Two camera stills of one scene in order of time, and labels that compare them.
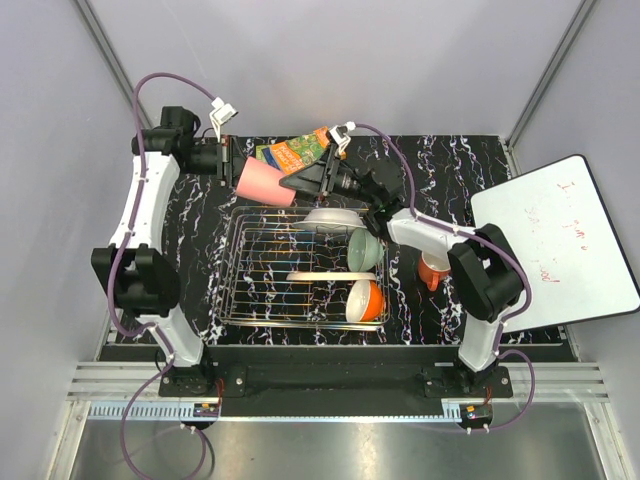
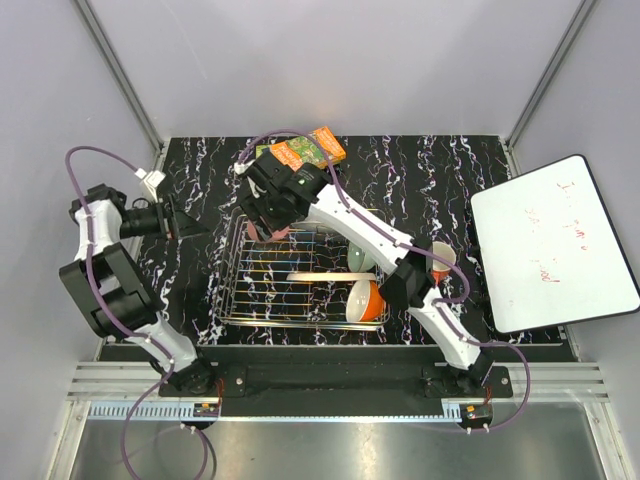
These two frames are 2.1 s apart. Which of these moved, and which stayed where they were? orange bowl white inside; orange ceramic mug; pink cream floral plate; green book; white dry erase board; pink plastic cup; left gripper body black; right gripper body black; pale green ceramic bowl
Moved: pink plastic cup; right gripper body black; left gripper body black
Stayed: pink cream floral plate; green book; orange ceramic mug; pale green ceramic bowl; white dry erase board; orange bowl white inside
